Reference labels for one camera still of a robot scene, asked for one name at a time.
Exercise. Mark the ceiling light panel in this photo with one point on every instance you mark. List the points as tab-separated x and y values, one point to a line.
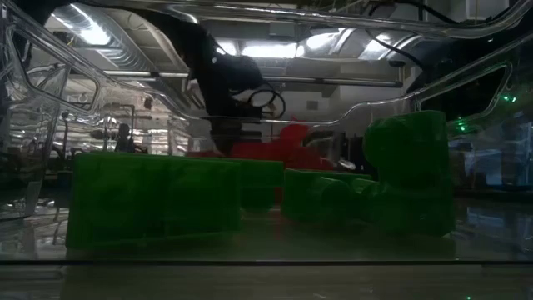
270	50

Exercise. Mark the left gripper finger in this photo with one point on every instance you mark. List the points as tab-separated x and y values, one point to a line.
220	135
237	133

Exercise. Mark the silver ceiling duct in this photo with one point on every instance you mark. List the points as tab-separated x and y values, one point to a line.
137	41

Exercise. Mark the person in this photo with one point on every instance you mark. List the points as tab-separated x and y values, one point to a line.
124	139

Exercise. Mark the long green toy block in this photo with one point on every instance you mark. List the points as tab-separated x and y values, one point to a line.
145	200

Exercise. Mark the red toy block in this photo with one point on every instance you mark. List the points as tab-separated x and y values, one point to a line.
293	135
258	152
312	158

